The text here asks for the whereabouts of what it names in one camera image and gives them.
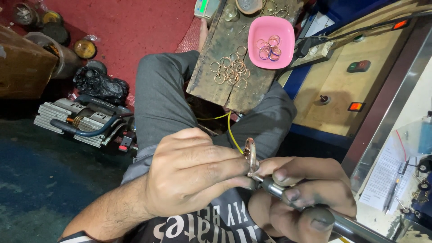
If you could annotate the printed paper sheet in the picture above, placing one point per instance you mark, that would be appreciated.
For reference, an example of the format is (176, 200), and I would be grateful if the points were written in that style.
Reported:
(381, 179)

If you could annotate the yellow polishing wheel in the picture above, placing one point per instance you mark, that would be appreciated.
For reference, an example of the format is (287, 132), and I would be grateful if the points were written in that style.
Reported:
(85, 49)
(52, 17)

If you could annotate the heap of small mounted burrs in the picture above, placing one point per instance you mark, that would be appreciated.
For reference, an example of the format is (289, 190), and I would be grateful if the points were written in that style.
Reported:
(422, 187)

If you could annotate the cluster of coloured rings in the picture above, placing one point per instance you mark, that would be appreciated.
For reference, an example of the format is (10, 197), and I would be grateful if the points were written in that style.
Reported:
(270, 49)

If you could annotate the silver finned compressor pump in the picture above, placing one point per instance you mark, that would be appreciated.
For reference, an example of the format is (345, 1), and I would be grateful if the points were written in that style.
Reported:
(84, 119)

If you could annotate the person's left hand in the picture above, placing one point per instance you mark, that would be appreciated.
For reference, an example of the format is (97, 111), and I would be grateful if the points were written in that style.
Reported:
(189, 175)

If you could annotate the small clear glass cup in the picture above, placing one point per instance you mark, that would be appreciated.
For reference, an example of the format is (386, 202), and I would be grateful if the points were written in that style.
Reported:
(231, 12)

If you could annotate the person's black printed shirt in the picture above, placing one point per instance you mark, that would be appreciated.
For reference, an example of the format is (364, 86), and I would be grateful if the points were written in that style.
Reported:
(209, 226)

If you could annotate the brown wooden box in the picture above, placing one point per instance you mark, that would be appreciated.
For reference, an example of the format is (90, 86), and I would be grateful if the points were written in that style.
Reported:
(23, 67)

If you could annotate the dark polishing wheel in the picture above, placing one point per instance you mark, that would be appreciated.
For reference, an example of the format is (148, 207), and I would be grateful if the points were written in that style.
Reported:
(55, 33)

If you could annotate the worn wooden work board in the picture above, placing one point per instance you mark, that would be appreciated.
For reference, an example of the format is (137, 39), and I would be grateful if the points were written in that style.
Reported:
(219, 37)

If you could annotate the silver ballpoint pen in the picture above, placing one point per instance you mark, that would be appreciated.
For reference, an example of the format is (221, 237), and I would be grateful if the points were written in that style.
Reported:
(395, 189)

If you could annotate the person's right hand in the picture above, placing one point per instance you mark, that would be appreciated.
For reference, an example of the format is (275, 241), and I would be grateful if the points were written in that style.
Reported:
(320, 179)

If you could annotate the tan round bowl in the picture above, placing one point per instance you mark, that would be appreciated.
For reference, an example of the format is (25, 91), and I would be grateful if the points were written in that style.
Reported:
(248, 5)

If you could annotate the orange indicator light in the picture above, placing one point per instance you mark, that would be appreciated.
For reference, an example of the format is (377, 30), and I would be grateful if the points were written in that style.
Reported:
(401, 24)
(356, 106)

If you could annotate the person's grey trousers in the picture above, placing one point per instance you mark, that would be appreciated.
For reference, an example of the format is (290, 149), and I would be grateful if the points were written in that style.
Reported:
(162, 101)

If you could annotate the steel handpiece tool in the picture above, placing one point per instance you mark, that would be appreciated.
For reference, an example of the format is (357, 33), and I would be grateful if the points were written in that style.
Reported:
(351, 227)

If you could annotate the white power strip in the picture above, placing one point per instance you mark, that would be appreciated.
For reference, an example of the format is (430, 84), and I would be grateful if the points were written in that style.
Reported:
(314, 52)

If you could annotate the green and red push switch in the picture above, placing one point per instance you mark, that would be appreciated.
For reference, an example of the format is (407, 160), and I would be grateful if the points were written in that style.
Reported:
(358, 66)

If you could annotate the pile of rose gold rings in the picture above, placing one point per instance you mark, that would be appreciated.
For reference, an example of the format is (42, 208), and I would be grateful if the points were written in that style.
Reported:
(233, 69)

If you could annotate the clear plastic pouch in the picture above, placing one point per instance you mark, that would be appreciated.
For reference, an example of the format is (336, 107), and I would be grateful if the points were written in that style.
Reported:
(415, 138)

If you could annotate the grey digital scale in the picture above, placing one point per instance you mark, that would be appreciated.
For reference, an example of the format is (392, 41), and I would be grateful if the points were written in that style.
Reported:
(205, 7)

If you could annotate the pink plastic bowl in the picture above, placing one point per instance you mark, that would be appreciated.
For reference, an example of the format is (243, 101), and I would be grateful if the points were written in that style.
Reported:
(270, 27)

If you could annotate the black plastic bag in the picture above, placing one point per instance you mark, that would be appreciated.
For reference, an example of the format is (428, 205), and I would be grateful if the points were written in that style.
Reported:
(99, 82)

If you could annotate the person's bare foot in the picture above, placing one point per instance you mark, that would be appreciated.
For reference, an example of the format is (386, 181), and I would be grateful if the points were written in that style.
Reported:
(203, 33)

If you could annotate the black toggle knob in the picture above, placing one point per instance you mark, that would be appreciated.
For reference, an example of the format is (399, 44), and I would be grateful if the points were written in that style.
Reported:
(324, 99)

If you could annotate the round tin of scraps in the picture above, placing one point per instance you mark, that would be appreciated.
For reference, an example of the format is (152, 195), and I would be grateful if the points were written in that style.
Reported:
(25, 14)

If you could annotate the green round button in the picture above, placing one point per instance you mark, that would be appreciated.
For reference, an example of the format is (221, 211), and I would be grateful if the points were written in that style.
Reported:
(359, 37)

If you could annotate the beige and blue machine cabinet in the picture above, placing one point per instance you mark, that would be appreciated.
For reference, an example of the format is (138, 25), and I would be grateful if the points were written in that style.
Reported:
(334, 87)

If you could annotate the clear plastic jar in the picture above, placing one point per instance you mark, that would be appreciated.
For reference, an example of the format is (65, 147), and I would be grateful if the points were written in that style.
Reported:
(65, 57)

